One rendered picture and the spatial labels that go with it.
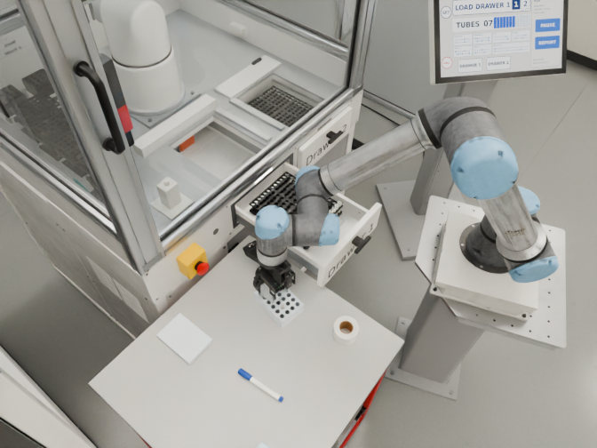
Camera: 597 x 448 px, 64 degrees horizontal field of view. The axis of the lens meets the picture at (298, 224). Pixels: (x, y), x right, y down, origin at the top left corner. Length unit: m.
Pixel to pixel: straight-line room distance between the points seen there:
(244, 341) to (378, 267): 1.21
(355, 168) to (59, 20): 0.65
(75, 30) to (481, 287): 1.16
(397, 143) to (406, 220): 1.52
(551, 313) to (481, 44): 0.97
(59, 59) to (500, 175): 0.79
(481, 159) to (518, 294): 0.63
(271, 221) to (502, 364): 1.54
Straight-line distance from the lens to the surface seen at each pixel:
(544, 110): 3.67
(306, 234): 1.09
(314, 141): 1.61
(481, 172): 0.97
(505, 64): 2.01
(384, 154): 1.11
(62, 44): 0.86
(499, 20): 2.01
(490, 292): 1.47
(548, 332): 1.57
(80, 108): 0.92
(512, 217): 1.15
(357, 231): 1.36
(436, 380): 2.20
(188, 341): 1.37
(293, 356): 1.34
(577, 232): 2.97
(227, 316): 1.40
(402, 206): 2.65
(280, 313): 1.36
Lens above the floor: 2.00
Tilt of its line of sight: 52 degrees down
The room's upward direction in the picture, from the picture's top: 3 degrees clockwise
